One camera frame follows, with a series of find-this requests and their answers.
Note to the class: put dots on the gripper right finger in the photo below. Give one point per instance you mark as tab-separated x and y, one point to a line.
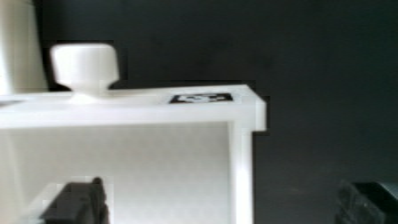
366	203

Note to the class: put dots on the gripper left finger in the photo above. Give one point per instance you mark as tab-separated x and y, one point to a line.
70	204

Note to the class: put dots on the white front fence rail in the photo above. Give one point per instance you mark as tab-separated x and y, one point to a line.
22	71

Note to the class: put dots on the white drawer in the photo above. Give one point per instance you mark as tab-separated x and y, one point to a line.
158	139

